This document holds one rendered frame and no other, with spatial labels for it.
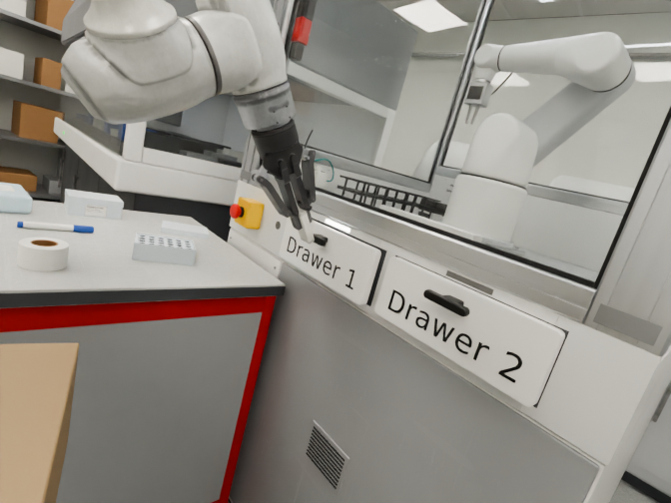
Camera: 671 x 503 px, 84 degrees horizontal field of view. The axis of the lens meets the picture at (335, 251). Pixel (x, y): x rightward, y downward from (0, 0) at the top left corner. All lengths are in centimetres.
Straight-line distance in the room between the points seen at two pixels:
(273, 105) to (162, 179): 89
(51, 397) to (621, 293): 56
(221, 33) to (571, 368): 62
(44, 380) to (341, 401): 59
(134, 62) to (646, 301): 64
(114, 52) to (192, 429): 78
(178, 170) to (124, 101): 94
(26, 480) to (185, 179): 127
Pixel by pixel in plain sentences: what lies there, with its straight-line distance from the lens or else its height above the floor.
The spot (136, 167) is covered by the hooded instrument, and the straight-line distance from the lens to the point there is 143.
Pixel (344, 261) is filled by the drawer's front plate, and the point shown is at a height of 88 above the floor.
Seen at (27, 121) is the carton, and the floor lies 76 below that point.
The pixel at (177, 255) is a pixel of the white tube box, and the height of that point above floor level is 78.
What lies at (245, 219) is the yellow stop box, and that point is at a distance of 103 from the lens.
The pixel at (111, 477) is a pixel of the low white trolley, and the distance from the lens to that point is 102.
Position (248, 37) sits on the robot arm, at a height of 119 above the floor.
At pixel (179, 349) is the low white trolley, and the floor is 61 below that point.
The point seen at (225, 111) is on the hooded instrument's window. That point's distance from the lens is 153.
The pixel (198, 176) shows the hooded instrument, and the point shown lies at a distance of 149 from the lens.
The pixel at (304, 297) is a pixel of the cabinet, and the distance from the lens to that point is 88.
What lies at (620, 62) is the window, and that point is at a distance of 62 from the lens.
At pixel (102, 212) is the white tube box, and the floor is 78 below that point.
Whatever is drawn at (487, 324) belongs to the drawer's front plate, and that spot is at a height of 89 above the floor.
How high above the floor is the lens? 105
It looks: 12 degrees down
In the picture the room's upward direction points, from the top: 15 degrees clockwise
